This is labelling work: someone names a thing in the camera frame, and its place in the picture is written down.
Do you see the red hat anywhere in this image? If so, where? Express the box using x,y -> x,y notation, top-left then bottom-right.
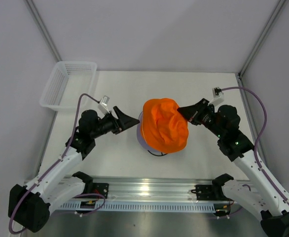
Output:
140,98 -> 189,154

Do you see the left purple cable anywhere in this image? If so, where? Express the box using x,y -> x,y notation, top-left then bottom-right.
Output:
8,93 -> 106,235

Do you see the left aluminium corner post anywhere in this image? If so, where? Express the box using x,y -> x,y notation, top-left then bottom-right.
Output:
23,0 -> 62,62

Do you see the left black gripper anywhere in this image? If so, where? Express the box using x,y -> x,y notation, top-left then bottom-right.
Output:
91,106 -> 140,139

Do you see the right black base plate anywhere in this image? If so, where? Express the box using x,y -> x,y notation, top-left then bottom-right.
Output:
190,185 -> 229,201

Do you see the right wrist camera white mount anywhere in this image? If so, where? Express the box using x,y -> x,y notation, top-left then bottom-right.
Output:
209,87 -> 224,107

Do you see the white plastic basket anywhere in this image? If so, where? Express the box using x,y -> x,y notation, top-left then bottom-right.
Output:
39,61 -> 97,112

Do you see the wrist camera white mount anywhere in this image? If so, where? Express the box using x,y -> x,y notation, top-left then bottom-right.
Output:
209,87 -> 224,107
98,95 -> 110,115

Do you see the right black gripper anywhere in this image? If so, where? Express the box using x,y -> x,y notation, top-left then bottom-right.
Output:
177,98 -> 224,139

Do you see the purple bucket hat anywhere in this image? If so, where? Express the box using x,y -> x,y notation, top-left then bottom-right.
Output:
137,112 -> 161,155

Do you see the white slotted cable duct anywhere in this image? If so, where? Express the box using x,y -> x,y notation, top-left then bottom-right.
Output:
58,200 -> 215,213

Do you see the aluminium rail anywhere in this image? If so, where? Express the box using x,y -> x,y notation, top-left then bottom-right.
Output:
58,175 -> 256,203

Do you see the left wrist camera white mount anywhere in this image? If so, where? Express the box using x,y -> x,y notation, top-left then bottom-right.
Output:
98,95 -> 110,115

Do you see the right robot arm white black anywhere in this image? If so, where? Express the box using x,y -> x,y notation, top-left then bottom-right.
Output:
177,99 -> 289,237

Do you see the right aluminium corner post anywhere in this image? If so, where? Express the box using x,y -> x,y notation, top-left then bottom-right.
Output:
238,0 -> 289,77

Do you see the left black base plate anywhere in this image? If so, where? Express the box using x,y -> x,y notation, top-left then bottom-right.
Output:
84,183 -> 109,199

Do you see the aluminium corner post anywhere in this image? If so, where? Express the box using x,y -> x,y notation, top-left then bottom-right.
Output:
238,0 -> 289,77
23,0 -> 62,62

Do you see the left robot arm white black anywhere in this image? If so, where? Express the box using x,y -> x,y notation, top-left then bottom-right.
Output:
8,106 -> 139,235

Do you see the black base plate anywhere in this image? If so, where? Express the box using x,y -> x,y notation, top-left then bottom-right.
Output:
84,183 -> 109,199
190,185 -> 229,201

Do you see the black wire hat stand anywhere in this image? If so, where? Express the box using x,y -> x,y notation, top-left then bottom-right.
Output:
148,150 -> 167,157

